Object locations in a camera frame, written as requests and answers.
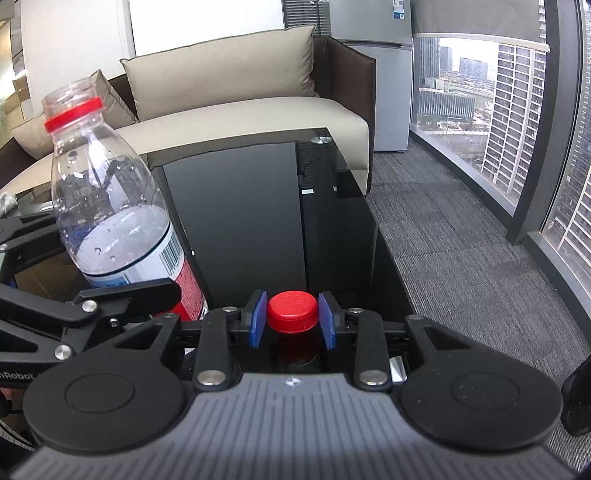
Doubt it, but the grey roller window blind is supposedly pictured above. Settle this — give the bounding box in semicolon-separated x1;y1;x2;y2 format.
410;0;550;53

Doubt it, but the silver refrigerator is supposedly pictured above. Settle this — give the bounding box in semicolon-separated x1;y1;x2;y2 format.
329;0;413;152

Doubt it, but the clear plastic water bottle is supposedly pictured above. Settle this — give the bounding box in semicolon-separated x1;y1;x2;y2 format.
42;78;208;321

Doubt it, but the red bottle cap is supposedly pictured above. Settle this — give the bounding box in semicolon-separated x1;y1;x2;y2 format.
267;290;318;334

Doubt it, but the small beige throw pillow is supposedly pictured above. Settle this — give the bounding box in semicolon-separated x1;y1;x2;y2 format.
11;70;138;160

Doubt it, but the beige sofa with brown frame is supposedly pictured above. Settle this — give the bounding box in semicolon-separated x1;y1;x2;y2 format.
0;24;378;204

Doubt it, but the crumpled grey cloth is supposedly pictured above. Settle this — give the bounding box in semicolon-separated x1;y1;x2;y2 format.
0;192;18;217

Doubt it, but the large beige back cushion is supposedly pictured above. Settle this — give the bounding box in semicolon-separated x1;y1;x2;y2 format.
120;26;315;121

